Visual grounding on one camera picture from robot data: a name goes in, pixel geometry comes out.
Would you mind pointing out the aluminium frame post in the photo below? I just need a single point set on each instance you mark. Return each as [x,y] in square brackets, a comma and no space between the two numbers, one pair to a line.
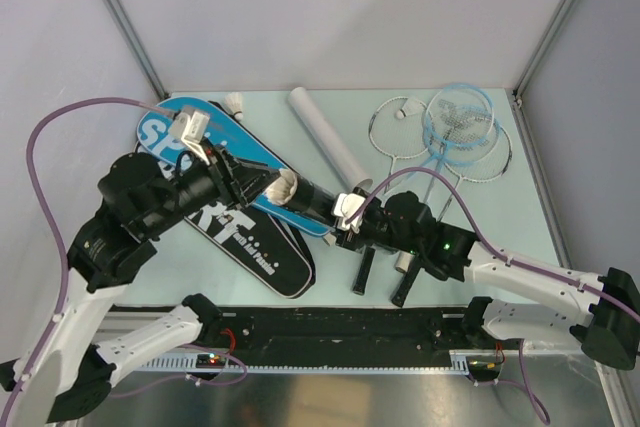
[550,35]
[133,41]

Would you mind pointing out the shuttlecock on white racket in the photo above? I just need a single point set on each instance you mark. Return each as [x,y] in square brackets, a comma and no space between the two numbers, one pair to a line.
[411,106]

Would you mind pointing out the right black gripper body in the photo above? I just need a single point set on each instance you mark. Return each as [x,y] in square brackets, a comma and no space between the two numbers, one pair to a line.
[373,229]

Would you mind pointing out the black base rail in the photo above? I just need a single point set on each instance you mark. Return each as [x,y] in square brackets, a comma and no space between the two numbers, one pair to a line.
[378,336]

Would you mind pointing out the blue white racket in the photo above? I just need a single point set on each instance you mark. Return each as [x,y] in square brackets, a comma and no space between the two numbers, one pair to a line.
[448,132]

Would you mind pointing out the blue racket bag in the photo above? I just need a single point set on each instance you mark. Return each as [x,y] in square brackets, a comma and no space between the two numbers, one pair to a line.
[153,137]

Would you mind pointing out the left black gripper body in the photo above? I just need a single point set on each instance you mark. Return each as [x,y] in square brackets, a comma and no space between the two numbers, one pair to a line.
[202,184]

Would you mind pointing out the black shuttlecock tube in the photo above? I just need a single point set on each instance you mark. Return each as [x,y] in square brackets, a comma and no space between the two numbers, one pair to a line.
[305,198]

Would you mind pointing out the shuttlecock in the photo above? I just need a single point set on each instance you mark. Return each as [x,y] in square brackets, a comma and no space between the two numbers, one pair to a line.
[411,106]
[282,190]
[234,103]

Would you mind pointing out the white racket left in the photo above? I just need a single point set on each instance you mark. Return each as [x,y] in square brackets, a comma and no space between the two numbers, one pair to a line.
[410,220]

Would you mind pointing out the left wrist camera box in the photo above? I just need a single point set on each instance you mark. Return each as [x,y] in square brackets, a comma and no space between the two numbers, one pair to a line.
[188,127]

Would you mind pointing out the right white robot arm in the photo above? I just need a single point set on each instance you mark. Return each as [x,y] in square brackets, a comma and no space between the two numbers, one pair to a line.
[599,311]

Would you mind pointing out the black racket bag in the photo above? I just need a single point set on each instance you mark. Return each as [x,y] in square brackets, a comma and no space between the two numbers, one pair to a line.
[284,259]

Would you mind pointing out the right aluminium frame post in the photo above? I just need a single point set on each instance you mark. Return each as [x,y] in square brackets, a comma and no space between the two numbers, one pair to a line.
[550,35]

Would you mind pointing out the shuttlecock at table top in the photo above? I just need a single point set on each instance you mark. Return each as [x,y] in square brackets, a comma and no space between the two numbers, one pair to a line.
[234,103]

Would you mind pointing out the light blue racket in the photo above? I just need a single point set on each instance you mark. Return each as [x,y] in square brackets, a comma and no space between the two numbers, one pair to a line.
[380,136]

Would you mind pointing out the white shuttlecock tube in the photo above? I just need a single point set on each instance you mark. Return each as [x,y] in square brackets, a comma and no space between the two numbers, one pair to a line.
[341,159]

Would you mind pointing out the left aluminium frame post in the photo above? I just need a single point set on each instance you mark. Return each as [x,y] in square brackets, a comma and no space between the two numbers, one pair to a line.
[133,41]

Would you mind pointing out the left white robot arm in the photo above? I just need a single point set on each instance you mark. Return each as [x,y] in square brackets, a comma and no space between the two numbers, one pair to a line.
[66,374]

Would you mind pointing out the grey cable duct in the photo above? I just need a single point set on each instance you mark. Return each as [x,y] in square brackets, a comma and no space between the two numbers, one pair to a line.
[209,363]

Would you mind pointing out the white black racket right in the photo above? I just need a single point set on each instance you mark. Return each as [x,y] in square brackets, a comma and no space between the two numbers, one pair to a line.
[491,162]

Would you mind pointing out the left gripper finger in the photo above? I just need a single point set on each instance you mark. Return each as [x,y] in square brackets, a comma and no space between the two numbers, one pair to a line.
[253,187]
[253,174]

